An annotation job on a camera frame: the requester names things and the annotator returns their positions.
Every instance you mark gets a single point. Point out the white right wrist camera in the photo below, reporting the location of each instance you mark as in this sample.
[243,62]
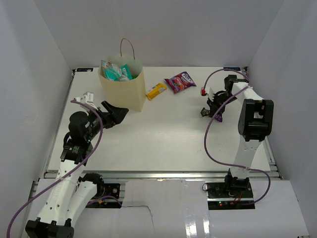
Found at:
[207,92]

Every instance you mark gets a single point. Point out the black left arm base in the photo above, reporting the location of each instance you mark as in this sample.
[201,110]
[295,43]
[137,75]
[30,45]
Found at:
[107,195]

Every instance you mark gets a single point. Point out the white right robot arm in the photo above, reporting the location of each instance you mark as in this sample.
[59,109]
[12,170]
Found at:
[191,131]

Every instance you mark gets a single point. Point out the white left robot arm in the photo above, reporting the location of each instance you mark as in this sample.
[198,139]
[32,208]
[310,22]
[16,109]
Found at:
[71,191]

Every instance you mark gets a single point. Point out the teal candy bag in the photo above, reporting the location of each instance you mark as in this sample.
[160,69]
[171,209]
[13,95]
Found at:
[113,72]

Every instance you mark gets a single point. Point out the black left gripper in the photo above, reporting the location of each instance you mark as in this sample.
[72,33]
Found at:
[118,114]

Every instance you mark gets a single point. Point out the brown paper bag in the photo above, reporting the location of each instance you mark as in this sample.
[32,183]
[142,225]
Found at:
[130,94]

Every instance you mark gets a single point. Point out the pink purple gummy bag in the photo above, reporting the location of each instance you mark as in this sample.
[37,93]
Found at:
[180,82]

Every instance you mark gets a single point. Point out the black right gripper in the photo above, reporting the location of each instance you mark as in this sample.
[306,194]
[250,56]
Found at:
[214,107]

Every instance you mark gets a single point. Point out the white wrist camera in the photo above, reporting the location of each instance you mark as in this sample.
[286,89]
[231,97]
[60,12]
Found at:
[207,92]
[87,99]

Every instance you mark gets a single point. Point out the small purple candy packet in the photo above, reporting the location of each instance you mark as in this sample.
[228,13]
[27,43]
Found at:
[206,113]

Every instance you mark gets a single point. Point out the yellow snack bar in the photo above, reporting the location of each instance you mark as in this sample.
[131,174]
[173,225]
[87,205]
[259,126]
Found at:
[156,90]

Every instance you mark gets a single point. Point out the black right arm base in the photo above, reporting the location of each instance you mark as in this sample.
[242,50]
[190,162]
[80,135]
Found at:
[232,194]

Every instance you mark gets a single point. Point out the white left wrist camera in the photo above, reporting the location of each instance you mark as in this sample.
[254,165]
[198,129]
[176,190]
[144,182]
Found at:
[87,99]

